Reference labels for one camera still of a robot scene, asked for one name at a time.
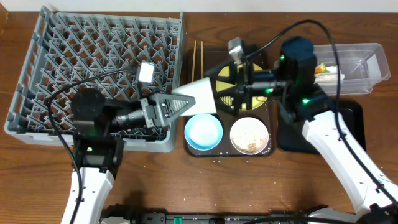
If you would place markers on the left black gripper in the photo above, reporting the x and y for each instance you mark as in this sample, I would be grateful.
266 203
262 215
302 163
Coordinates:
150 112

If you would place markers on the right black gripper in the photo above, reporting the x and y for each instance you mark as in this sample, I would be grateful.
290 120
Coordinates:
244 92

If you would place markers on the light blue bowl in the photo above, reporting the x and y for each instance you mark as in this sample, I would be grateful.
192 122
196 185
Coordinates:
203 132

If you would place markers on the white pink bowl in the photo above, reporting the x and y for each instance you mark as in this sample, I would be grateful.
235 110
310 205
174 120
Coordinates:
249 136

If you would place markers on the wooden chopstick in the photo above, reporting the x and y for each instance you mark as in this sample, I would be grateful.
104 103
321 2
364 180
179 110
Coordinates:
202 60
194 61

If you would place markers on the green orange snack wrapper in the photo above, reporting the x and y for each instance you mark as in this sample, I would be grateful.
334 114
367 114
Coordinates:
321 68

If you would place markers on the white napkin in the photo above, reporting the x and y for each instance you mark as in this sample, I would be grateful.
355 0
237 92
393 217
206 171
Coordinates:
332 76

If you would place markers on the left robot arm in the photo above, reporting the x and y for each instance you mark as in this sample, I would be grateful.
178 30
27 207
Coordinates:
97 154

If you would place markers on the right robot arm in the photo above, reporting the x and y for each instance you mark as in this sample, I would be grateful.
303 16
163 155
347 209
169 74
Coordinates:
304 105

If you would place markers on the black waste tray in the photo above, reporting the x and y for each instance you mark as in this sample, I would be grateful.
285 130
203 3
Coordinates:
289 139

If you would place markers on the yellow round plate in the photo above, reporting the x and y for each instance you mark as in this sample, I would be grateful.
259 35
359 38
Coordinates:
257 101

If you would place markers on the dark brown serving tray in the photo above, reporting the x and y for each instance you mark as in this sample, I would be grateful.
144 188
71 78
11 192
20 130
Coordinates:
267 112

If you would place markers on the grey plastic dish rack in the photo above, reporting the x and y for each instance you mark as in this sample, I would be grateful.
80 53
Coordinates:
70 51

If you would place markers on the clear plastic bin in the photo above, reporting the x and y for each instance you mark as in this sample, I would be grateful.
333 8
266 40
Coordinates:
361 66

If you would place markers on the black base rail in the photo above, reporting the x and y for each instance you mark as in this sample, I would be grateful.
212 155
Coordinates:
161 218

